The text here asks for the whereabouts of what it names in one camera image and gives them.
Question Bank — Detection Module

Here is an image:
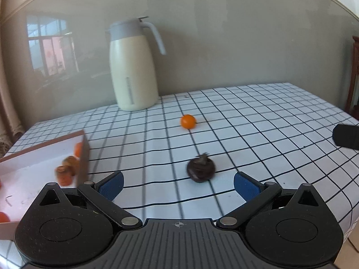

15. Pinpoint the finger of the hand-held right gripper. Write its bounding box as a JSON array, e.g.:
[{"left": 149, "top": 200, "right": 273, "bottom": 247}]
[{"left": 333, "top": 124, "right": 359, "bottom": 148}]

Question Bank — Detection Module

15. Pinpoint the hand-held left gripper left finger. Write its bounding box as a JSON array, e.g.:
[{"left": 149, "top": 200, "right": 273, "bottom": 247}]
[{"left": 36, "top": 171, "right": 142, "bottom": 229}]

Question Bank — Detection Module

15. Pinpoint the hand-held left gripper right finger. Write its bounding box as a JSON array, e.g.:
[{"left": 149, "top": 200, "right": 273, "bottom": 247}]
[{"left": 216, "top": 171, "right": 323, "bottom": 229}]

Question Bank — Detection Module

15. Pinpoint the dark mangosteen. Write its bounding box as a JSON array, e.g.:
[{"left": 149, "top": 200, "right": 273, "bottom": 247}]
[{"left": 187, "top": 152, "right": 217, "bottom": 183}]

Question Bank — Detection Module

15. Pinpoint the orange-brown fruit piece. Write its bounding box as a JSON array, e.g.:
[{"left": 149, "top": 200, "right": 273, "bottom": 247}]
[
  {"left": 62, "top": 156, "right": 80, "bottom": 176},
  {"left": 55, "top": 166, "right": 76, "bottom": 186}
]

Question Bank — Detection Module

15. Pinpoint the brown cardboard box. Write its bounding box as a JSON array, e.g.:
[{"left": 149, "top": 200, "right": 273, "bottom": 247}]
[{"left": 0, "top": 129, "right": 90, "bottom": 241}]

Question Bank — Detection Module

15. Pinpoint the checkered white tablecloth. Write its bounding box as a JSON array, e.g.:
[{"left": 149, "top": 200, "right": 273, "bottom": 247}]
[{"left": 0, "top": 82, "right": 359, "bottom": 268}]

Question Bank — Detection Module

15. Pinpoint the wooden chair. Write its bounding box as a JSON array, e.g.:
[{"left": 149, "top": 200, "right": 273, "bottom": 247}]
[{"left": 344, "top": 35, "right": 359, "bottom": 113}]

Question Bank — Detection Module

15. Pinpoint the small orange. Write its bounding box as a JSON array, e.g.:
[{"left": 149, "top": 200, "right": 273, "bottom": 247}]
[{"left": 180, "top": 114, "right": 196, "bottom": 130}]

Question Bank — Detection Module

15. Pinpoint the cream thermos jug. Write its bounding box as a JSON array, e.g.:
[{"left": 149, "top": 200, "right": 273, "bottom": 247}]
[{"left": 105, "top": 17, "right": 166, "bottom": 112}]

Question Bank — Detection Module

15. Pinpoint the beige curtain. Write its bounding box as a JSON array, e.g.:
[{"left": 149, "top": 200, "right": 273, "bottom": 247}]
[{"left": 0, "top": 88, "right": 26, "bottom": 150}]

